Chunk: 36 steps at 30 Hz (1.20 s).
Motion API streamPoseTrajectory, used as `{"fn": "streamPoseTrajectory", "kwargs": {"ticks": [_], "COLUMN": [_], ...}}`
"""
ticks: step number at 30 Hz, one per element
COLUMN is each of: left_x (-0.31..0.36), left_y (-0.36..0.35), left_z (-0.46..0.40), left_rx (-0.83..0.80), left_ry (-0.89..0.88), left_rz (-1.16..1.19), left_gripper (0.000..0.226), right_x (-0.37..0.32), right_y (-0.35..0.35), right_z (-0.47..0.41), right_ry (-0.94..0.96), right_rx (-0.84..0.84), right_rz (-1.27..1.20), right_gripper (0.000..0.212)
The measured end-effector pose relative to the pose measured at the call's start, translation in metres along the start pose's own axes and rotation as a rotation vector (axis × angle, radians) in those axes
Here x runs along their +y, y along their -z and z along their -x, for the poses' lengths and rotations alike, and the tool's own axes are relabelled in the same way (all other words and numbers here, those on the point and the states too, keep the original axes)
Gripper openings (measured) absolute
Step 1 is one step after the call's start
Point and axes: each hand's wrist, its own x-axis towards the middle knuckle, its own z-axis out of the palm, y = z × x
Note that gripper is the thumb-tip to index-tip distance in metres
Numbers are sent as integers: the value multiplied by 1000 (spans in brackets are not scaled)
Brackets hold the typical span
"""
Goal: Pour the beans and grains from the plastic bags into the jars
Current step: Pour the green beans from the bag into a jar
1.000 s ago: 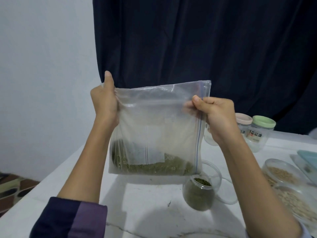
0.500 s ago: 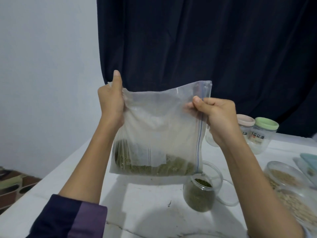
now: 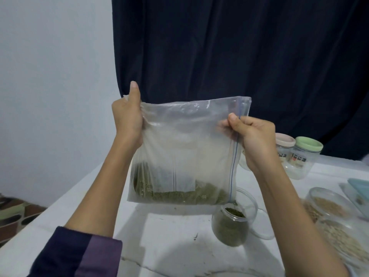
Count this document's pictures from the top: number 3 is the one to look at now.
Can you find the person's left forearm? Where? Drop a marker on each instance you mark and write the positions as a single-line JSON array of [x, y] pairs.
[[101, 193]]

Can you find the person's right forearm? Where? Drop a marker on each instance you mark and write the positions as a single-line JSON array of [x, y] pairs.
[[303, 228]]

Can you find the teal lidded plastic container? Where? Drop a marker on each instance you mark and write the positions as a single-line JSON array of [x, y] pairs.
[[360, 190]]

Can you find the person's left hand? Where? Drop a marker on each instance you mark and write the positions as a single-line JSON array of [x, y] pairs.
[[128, 121]]

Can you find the clear bag with green beans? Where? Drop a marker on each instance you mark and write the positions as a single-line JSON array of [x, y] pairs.
[[184, 147]]

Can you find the pile of green beans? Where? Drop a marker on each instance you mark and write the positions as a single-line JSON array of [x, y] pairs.
[[173, 197]]

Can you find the pile of yellow soybeans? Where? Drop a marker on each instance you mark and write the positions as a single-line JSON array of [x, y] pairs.
[[330, 206]]

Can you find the clear round lid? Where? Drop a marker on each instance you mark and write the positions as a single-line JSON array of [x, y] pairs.
[[264, 225]]

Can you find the dark navy curtain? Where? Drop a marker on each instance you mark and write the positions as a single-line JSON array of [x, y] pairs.
[[242, 49]]

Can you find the person's right hand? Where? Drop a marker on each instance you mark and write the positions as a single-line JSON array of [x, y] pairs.
[[258, 142]]

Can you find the transparent jar pink lid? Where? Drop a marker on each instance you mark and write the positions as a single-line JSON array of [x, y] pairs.
[[285, 144]]

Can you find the transparent jar blue lid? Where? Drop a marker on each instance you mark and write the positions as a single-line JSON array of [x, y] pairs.
[[245, 161]]

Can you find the transparent jar green lid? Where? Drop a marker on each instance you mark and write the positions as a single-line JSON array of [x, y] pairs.
[[304, 158]]

